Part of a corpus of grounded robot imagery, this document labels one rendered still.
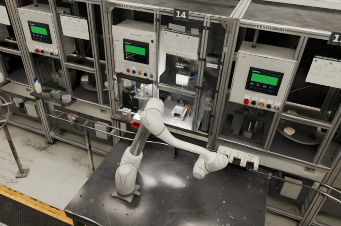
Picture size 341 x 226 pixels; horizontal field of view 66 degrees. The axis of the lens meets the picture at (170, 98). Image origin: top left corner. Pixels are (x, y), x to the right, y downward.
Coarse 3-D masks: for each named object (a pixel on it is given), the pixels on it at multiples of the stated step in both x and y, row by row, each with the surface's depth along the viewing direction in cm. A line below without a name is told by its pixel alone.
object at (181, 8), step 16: (112, 0) 220; (128, 0) 232; (144, 0) 234; (160, 0) 237; (176, 0) 240; (208, 0) 246; (224, 0) 249; (240, 0) 253; (176, 16) 204; (224, 16) 195; (112, 48) 241; (112, 64) 251; (224, 64) 210; (112, 80) 261; (128, 128) 312
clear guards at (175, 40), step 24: (168, 24) 210; (192, 24) 203; (216, 24) 196; (168, 48) 221; (192, 48) 213; (216, 48) 206; (168, 72) 233; (192, 72) 224; (216, 72) 216; (120, 96) 268; (144, 96) 257; (192, 96) 237
